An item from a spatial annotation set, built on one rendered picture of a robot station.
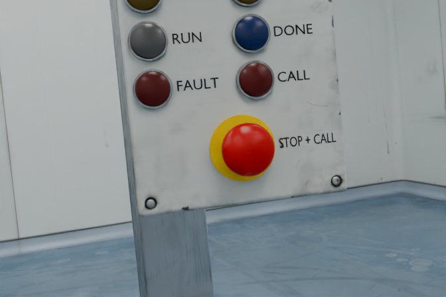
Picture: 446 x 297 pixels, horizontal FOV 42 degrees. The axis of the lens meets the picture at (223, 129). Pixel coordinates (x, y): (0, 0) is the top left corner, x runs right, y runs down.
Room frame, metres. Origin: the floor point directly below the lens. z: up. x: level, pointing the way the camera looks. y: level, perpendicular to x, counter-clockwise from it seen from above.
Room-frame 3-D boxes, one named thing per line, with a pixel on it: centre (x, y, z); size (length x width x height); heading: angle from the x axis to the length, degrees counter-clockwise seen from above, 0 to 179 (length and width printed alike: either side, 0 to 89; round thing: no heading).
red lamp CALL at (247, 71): (0.45, -0.03, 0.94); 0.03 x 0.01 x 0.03; 100
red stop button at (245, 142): (0.45, -0.01, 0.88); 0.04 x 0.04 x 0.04; 10
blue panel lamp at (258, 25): (0.45, -0.03, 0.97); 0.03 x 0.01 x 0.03; 100
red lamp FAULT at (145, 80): (0.44, 0.05, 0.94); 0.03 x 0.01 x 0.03; 100
